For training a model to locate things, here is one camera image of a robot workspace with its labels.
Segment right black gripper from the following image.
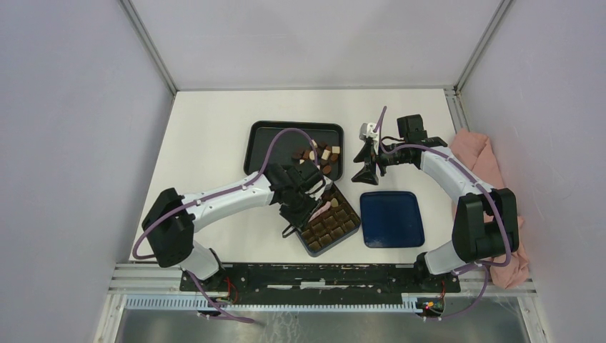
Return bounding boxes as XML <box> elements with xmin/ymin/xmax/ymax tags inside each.
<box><xmin>352</xmin><ymin>139</ymin><xmax>408</xmax><ymax>186</ymax></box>

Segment pink tongs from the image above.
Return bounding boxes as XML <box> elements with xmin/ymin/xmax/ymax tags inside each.
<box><xmin>309</xmin><ymin>202</ymin><xmax>332</xmax><ymax>222</ymax></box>

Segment blue chocolate box with insert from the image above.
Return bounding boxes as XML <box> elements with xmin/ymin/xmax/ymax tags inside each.
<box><xmin>294</xmin><ymin>184</ymin><xmax>361</xmax><ymax>257</ymax></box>

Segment black chocolate tray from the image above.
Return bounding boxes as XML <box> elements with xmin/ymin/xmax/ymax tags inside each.
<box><xmin>243</xmin><ymin>121</ymin><xmax>344</xmax><ymax>174</ymax></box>

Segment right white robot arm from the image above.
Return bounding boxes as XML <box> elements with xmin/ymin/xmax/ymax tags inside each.
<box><xmin>352</xmin><ymin>114</ymin><xmax>520</xmax><ymax>292</ymax></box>

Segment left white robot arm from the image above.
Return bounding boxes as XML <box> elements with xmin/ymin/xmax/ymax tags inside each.
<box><xmin>136</xmin><ymin>161</ymin><xmax>332</xmax><ymax>292</ymax></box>

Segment blue box lid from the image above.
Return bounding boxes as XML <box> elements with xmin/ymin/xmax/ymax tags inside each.
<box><xmin>359</xmin><ymin>191</ymin><xmax>425</xmax><ymax>249</ymax></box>

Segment pink cloth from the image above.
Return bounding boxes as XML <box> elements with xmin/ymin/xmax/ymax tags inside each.
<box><xmin>448</xmin><ymin>131</ymin><xmax>530</xmax><ymax>291</ymax></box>

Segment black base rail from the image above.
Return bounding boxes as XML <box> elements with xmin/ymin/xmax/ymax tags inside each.
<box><xmin>179</xmin><ymin>263</ymin><xmax>461</xmax><ymax>305</ymax></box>

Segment white cable duct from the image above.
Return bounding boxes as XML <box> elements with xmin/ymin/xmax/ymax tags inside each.
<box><xmin>124</xmin><ymin>295</ymin><xmax>446</xmax><ymax>314</ymax></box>

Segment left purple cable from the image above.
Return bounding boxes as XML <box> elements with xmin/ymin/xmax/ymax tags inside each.
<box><xmin>131</xmin><ymin>127</ymin><xmax>320</xmax><ymax>324</ymax></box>

